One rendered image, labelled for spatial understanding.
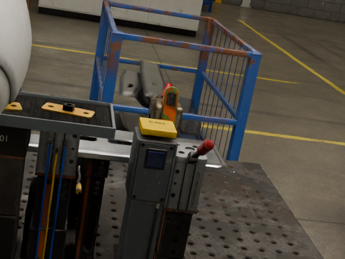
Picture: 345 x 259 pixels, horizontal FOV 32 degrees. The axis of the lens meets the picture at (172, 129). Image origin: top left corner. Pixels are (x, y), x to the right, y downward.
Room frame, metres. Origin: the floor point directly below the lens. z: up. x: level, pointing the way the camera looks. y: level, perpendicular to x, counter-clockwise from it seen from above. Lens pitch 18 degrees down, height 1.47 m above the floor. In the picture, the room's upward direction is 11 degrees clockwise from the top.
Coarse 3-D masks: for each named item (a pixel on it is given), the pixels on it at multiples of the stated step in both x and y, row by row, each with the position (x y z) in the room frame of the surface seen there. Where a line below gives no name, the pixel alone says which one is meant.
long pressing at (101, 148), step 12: (120, 132) 1.38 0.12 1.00; (132, 132) 1.39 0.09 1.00; (36, 144) 1.19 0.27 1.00; (84, 144) 1.25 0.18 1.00; (96, 144) 1.26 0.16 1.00; (108, 144) 1.28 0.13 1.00; (120, 144) 1.29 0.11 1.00; (84, 156) 1.20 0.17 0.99; (96, 156) 1.21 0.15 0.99; (108, 156) 1.21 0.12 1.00; (120, 156) 1.22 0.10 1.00; (216, 156) 1.33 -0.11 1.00; (216, 168) 1.26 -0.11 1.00
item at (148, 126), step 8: (144, 120) 0.99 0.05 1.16; (152, 120) 1.00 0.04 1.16; (160, 120) 1.01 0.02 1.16; (144, 128) 0.95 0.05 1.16; (152, 128) 0.96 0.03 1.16; (160, 128) 0.97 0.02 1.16; (168, 128) 0.97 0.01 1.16; (152, 136) 0.98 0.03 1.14; (160, 136) 0.96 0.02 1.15; (168, 136) 0.96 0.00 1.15; (176, 136) 0.96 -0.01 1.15
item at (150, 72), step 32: (224, 32) 3.90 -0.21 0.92; (96, 64) 4.00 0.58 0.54; (160, 64) 4.28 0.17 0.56; (256, 64) 3.20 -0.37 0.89; (96, 96) 4.17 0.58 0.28; (128, 96) 3.35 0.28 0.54; (160, 96) 3.35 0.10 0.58; (192, 96) 4.34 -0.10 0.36; (224, 96) 3.67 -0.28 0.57; (128, 128) 3.46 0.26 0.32; (192, 128) 3.55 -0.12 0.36
